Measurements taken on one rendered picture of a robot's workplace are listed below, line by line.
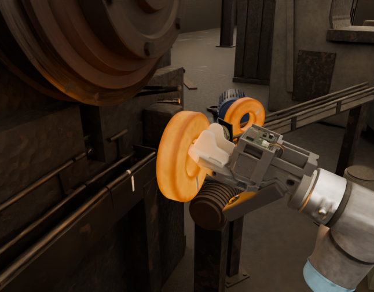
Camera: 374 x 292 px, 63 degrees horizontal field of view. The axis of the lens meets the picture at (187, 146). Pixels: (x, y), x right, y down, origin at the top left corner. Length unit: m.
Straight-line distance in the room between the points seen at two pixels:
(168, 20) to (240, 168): 0.33
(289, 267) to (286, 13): 2.42
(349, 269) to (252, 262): 1.02
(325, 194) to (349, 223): 0.05
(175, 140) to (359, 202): 0.27
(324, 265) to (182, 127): 0.30
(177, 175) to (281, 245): 1.21
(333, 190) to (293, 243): 1.21
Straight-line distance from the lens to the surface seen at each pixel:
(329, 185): 0.47
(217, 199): 0.95
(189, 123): 0.48
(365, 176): 1.24
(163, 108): 0.87
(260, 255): 1.56
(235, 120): 1.02
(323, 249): 0.54
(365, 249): 0.50
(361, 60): 3.11
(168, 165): 0.46
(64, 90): 0.54
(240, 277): 1.44
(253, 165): 0.46
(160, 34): 0.61
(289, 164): 0.46
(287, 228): 1.74
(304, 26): 3.23
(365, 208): 0.47
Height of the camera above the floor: 1.06
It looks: 25 degrees down
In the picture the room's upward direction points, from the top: straight up
